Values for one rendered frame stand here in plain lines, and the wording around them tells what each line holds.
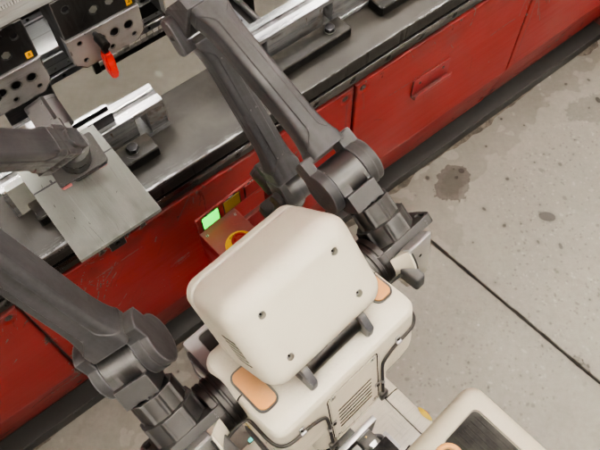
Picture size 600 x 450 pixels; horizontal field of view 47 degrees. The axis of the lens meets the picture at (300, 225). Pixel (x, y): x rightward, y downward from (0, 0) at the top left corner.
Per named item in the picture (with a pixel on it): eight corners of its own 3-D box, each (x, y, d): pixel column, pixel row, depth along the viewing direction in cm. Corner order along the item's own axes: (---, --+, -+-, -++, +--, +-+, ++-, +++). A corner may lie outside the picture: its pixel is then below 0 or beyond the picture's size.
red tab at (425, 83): (414, 101, 202) (417, 85, 196) (410, 96, 203) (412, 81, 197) (451, 76, 206) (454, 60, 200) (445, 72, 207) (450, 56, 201)
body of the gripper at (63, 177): (41, 160, 128) (37, 152, 121) (89, 133, 131) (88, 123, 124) (62, 189, 128) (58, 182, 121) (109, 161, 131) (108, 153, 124)
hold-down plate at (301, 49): (255, 95, 162) (254, 87, 160) (242, 82, 164) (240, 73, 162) (351, 36, 171) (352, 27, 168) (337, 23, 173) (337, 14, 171)
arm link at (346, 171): (364, 221, 105) (389, 201, 106) (328, 168, 102) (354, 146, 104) (339, 220, 113) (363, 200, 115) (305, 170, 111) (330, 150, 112)
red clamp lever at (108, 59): (114, 82, 129) (100, 45, 120) (103, 69, 131) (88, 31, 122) (122, 77, 130) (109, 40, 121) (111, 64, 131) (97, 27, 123)
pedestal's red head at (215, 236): (247, 301, 160) (241, 269, 145) (204, 256, 166) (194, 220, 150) (310, 249, 167) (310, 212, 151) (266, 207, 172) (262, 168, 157)
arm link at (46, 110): (33, 175, 112) (75, 145, 111) (-7, 116, 111) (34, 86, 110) (64, 171, 123) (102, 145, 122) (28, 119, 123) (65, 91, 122)
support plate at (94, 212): (81, 262, 129) (80, 261, 128) (16, 171, 139) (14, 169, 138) (162, 211, 134) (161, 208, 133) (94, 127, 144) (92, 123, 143)
